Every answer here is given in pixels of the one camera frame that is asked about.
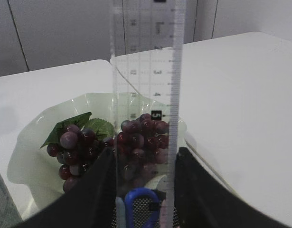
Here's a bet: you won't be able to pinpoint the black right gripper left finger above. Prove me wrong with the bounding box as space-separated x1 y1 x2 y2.
17 148 116 228

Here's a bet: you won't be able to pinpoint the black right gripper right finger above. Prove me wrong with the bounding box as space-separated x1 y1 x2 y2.
174 147 286 228

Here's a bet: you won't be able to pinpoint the blue scissors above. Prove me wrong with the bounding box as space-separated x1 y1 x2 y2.
115 188 160 228

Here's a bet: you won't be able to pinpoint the purple artificial grape bunch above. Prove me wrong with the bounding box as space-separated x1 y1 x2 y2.
42 112 169 194

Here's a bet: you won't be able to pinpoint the clear plastic ruler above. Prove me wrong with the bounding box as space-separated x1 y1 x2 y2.
110 0 186 221

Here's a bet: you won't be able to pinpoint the pink scissors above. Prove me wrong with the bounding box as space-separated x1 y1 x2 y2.
159 199 168 228

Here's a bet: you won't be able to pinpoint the yellow tea drink bottle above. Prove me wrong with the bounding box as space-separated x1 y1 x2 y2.
0 174 22 228

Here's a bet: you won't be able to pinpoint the black mesh pen holder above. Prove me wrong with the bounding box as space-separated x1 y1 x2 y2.
110 187 180 228

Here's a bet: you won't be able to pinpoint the green wavy plastic plate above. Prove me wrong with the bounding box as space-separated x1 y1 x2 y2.
7 92 188 214

